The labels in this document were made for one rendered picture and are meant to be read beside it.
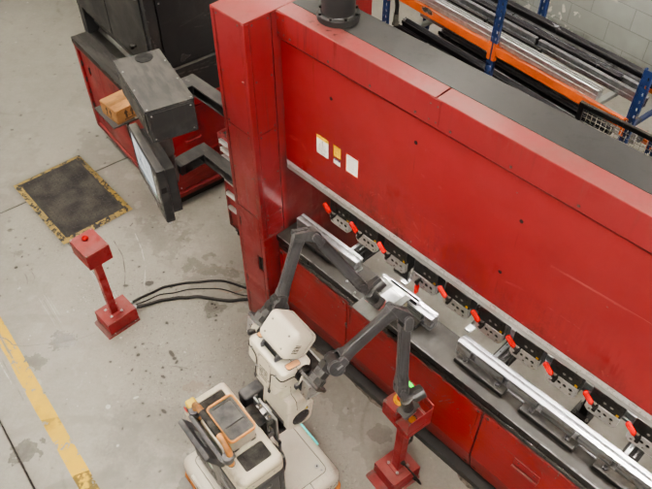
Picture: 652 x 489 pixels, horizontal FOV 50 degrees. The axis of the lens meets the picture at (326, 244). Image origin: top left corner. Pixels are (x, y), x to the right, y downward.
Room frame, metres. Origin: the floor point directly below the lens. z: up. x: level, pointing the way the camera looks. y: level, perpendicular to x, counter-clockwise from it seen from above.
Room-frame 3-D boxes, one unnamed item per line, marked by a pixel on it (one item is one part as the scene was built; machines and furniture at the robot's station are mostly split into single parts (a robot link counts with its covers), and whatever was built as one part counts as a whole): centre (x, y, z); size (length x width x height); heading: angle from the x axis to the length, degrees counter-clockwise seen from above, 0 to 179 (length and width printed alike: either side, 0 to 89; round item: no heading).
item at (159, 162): (2.85, 0.91, 1.42); 0.45 x 0.12 x 0.36; 29
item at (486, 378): (1.91, -0.78, 0.89); 0.30 x 0.05 x 0.03; 44
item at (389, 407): (1.80, -0.41, 0.75); 0.20 x 0.16 x 0.18; 36
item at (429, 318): (2.35, -0.44, 0.92); 0.39 x 0.06 x 0.10; 44
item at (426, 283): (2.26, -0.52, 1.26); 0.15 x 0.09 x 0.17; 44
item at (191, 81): (3.13, 0.70, 1.67); 0.40 x 0.24 x 0.07; 44
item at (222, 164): (3.13, 0.70, 1.18); 0.40 x 0.24 x 0.07; 44
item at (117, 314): (2.90, 1.45, 0.41); 0.25 x 0.20 x 0.83; 134
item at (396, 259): (2.40, -0.38, 1.26); 0.15 x 0.09 x 0.17; 44
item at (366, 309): (2.28, -0.29, 1.00); 0.26 x 0.18 x 0.01; 134
